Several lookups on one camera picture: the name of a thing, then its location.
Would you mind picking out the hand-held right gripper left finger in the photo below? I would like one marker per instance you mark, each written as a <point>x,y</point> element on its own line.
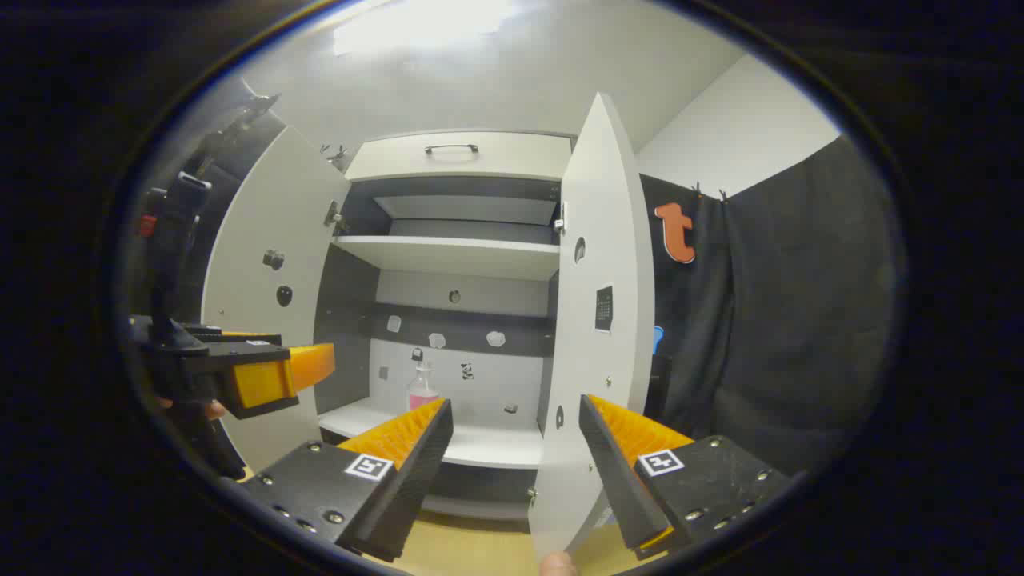
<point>408,472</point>

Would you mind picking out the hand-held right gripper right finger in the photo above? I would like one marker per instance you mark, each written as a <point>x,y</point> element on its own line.
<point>620,472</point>

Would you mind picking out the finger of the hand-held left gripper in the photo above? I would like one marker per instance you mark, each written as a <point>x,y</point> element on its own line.
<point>264,384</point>
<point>240,339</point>

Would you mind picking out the clear plastic bottle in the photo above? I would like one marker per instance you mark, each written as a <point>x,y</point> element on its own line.
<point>422,394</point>

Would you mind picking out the white cabinet door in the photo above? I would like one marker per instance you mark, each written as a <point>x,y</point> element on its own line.
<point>608,224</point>
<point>256,232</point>

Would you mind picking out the white grey cabinet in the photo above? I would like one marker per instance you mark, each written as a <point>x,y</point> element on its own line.
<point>448,328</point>

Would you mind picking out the white cabinet shelf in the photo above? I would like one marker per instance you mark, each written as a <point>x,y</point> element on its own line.
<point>496,444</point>
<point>448,256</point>

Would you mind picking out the white cabinet drawer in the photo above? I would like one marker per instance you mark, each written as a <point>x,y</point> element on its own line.
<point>512,160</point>

